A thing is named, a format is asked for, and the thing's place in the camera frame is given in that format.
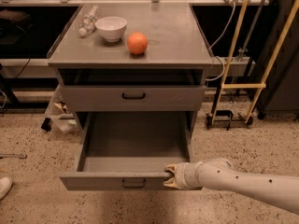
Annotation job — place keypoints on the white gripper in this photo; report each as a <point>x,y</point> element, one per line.
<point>186,174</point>

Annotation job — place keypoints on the grey drawer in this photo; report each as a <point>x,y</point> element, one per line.
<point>132,98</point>
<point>130,150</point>

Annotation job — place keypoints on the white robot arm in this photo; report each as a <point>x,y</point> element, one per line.
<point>219,174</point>

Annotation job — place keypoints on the grey drawer cabinet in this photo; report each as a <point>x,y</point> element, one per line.
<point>176,54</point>

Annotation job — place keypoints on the grey top drawer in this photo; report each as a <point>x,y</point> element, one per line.
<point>132,98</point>

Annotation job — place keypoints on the clear plastic bin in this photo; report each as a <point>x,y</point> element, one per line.
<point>59,113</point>

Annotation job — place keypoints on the grey power strip box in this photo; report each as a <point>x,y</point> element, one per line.
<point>236,69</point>

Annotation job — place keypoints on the orange fruit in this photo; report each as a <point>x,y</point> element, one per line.
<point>137,43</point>

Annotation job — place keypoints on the white ceramic bowl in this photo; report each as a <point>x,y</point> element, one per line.
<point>111,28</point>

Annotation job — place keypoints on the white sneaker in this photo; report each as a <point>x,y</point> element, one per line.
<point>5,186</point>

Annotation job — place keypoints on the metal cane tip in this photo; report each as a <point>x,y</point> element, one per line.
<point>19,156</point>

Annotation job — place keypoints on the clear plastic water bottle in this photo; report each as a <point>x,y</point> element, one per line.
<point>87,24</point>

